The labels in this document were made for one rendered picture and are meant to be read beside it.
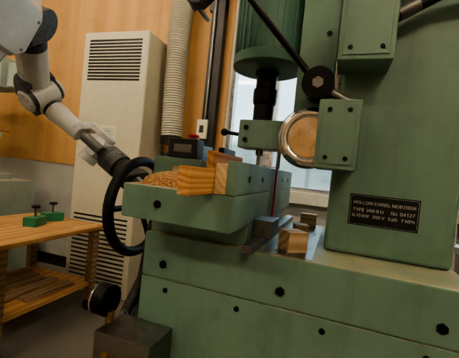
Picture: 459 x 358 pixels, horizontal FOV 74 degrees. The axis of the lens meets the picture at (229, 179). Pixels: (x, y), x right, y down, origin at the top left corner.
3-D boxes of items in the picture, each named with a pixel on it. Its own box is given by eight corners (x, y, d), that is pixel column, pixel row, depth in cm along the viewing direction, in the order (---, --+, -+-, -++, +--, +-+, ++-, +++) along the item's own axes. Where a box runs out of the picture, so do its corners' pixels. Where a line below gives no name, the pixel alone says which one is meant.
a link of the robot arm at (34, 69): (8, 96, 104) (-3, 40, 87) (42, 82, 112) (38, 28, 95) (35, 117, 104) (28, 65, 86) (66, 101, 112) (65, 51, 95)
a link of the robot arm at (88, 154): (106, 177, 108) (87, 160, 112) (127, 155, 110) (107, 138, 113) (89, 167, 98) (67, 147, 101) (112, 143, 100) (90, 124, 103)
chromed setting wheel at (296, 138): (276, 166, 64) (282, 108, 64) (337, 172, 60) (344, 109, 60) (273, 165, 61) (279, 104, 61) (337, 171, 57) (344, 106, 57)
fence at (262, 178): (285, 187, 104) (288, 172, 104) (290, 188, 103) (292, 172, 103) (224, 195, 47) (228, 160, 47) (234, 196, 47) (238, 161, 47)
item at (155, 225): (219, 211, 101) (221, 199, 101) (282, 221, 94) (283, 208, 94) (150, 229, 64) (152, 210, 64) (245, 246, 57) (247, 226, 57)
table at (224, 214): (207, 194, 114) (209, 179, 114) (288, 205, 104) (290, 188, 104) (78, 208, 57) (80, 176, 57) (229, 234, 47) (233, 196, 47)
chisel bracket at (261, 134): (244, 155, 82) (247, 123, 81) (296, 159, 77) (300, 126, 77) (235, 153, 75) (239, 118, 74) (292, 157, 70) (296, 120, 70)
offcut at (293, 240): (287, 253, 55) (290, 232, 55) (277, 247, 59) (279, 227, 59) (306, 253, 57) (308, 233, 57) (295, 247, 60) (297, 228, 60)
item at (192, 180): (271, 187, 100) (272, 175, 100) (277, 187, 99) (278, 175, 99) (176, 194, 41) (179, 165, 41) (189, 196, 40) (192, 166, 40)
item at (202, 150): (182, 159, 91) (183, 140, 90) (215, 162, 87) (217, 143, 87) (157, 155, 78) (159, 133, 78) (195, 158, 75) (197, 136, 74)
